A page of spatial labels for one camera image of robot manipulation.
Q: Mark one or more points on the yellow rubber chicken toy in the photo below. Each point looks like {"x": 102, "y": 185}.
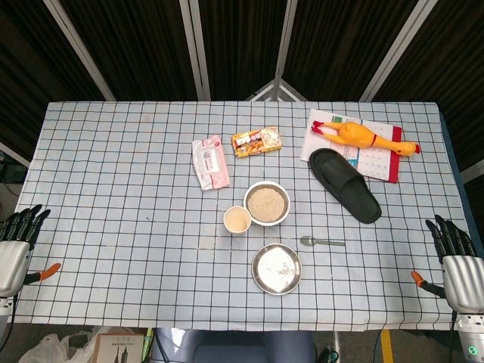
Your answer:
{"x": 355, "y": 134}

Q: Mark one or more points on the white paper cup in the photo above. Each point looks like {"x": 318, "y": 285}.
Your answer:
{"x": 236, "y": 221}

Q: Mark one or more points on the brown cardboard box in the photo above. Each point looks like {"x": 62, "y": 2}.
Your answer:
{"x": 119, "y": 349}

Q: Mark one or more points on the blue checked tablecloth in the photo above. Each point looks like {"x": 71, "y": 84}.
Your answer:
{"x": 113, "y": 189}

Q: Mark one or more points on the steel plate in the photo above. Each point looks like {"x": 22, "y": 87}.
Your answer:
{"x": 276, "y": 268}

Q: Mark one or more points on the pink wet wipes pack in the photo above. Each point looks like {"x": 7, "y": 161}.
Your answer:
{"x": 210, "y": 162}

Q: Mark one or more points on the white plastic bag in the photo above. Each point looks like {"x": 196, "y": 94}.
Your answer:
{"x": 56, "y": 349}

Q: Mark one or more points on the paper calendar red edge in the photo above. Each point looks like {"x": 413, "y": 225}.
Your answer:
{"x": 378, "y": 162}

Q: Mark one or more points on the blue-grey robot torso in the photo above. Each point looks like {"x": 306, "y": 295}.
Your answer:
{"x": 234, "y": 348}

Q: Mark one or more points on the yellow curry box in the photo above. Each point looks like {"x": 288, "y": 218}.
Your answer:
{"x": 257, "y": 141}

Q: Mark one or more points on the black slipper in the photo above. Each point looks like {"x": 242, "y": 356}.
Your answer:
{"x": 348, "y": 185}

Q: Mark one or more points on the black folding screen white frame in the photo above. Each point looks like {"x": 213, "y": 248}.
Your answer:
{"x": 132, "y": 45}

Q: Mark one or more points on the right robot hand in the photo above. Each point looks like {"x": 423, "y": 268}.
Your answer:
{"x": 463, "y": 280}

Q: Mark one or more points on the metal spoon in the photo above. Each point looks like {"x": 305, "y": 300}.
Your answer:
{"x": 308, "y": 240}

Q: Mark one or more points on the steel bowl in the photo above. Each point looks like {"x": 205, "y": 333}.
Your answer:
{"x": 266, "y": 222}

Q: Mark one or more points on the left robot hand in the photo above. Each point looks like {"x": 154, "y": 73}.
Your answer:
{"x": 13, "y": 261}

